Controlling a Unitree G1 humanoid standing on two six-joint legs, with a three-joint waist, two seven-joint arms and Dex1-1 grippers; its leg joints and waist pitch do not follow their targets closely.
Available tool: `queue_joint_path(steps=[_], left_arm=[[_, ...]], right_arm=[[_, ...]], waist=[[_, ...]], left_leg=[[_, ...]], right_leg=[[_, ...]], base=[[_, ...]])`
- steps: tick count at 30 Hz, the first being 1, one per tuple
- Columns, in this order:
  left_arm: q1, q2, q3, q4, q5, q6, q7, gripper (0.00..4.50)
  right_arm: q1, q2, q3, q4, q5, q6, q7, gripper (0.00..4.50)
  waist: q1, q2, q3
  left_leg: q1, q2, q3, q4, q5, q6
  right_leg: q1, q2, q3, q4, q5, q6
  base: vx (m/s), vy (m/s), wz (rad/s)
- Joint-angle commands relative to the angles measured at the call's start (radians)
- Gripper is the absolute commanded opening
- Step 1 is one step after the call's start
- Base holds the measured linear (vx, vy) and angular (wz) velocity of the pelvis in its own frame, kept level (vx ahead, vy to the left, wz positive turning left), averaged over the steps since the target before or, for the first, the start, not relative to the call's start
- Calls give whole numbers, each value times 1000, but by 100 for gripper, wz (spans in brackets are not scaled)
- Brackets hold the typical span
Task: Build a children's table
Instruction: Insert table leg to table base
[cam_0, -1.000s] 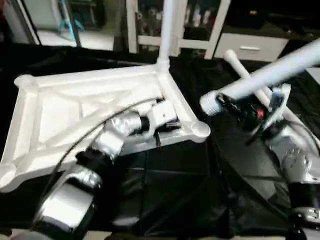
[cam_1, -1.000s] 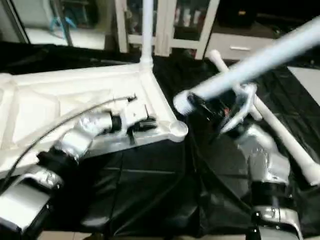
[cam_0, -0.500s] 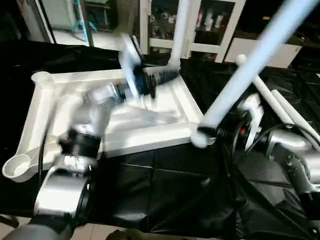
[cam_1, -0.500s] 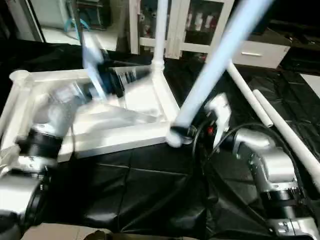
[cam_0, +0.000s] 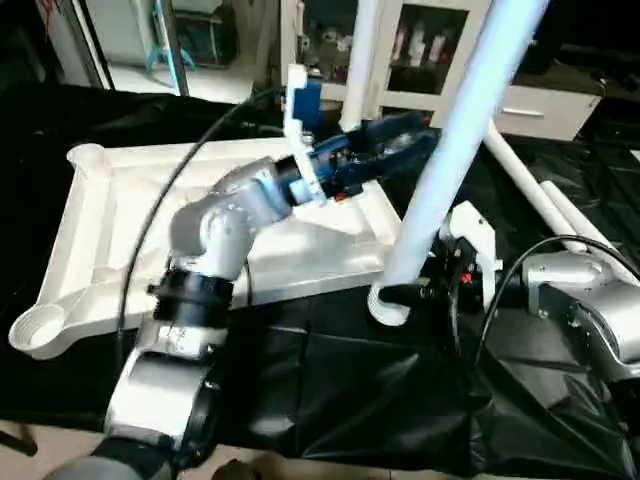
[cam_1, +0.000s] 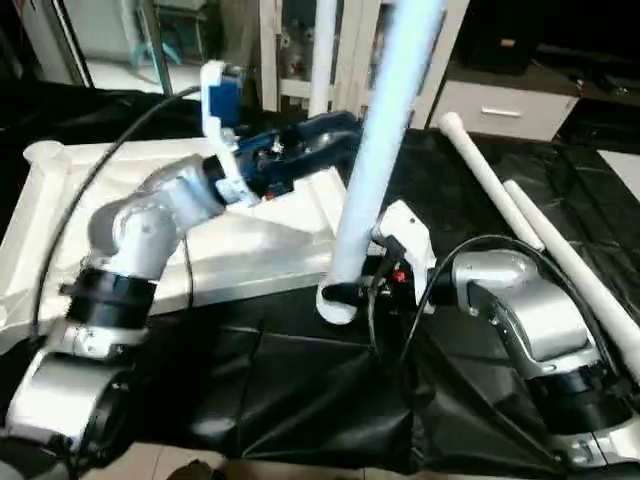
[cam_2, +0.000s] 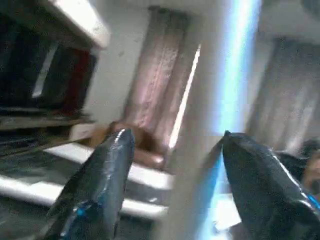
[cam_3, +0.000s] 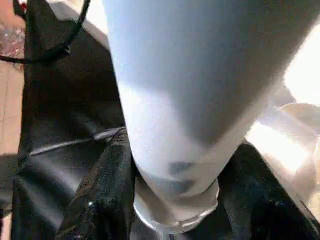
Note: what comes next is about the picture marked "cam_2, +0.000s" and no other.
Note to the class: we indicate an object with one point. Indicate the grey window curtain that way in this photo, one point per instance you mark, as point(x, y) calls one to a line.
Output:
point(155, 65)

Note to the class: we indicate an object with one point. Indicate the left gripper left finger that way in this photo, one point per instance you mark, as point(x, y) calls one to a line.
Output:
point(95, 190)

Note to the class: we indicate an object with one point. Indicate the white wall shelf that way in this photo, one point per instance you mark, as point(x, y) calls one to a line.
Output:
point(80, 20)

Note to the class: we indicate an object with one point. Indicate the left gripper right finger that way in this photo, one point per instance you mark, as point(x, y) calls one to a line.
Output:
point(270, 190)

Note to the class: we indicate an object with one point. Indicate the white plastic table leg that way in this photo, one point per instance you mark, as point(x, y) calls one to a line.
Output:
point(50, 192)
point(145, 175)
point(220, 100)

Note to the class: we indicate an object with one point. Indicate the brown leather armchair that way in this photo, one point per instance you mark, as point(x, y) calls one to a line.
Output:
point(145, 145)

